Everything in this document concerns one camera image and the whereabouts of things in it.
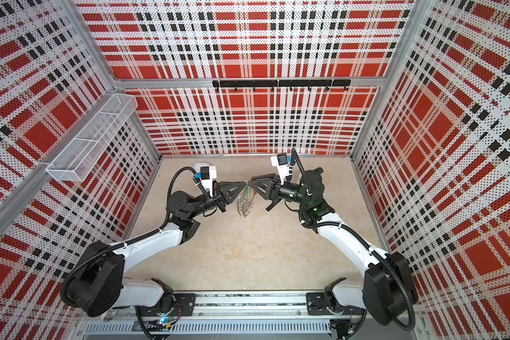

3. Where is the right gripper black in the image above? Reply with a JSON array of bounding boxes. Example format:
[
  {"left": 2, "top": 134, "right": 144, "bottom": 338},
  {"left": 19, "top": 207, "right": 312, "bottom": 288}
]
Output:
[{"left": 249, "top": 176, "right": 309, "bottom": 208}]

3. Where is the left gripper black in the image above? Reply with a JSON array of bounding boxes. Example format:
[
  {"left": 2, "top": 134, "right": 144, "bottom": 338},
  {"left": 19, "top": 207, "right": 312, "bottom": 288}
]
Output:
[{"left": 188, "top": 180, "right": 246, "bottom": 219}]

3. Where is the silver keyring with chain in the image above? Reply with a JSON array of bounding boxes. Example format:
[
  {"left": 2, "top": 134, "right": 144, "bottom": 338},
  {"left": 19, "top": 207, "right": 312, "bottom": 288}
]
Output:
[{"left": 237, "top": 184, "right": 256, "bottom": 218}]

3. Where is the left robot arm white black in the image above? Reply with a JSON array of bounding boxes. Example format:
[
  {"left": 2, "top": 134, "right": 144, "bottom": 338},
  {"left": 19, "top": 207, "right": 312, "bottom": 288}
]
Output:
[{"left": 59, "top": 167, "right": 247, "bottom": 317}]

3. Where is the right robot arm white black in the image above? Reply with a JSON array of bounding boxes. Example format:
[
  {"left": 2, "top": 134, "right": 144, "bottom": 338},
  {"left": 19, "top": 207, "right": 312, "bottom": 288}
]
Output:
[{"left": 228, "top": 151, "right": 419, "bottom": 332}]

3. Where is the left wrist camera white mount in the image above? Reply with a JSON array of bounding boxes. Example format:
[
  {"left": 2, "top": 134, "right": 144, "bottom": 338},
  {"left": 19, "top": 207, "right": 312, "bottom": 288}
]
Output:
[{"left": 194, "top": 162, "right": 218, "bottom": 197}]

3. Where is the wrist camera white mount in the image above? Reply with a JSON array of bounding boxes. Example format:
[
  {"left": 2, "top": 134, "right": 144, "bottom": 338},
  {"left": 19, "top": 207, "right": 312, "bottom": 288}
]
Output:
[
  {"left": 271, "top": 153, "right": 293, "bottom": 184},
  {"left": 194, "top": 162, "right": 218, "bottom": 197}
]

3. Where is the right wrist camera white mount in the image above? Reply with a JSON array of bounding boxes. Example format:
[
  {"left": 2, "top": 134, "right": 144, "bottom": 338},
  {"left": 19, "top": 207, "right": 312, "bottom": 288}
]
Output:
[{"left": 271, "top": 153, "right": 293, "bottom": 184}]

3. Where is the black hook rail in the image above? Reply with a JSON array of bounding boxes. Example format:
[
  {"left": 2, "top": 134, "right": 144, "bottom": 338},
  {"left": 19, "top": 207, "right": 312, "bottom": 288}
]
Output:
[{"left": 212, "top": 79, "right": 351, "bottom": 90}]

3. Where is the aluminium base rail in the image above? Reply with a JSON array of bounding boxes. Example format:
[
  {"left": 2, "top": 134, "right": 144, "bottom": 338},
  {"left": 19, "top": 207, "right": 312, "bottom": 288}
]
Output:
[{"left": 67, "top": 290, "right": 432, "bottom": 339}]

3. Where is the white wire mesh basket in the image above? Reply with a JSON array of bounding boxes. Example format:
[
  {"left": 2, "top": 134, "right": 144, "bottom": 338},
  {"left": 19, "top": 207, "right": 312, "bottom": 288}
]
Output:
[{"left": 46, "top": 93, "right": 137, "bottom": 182}]

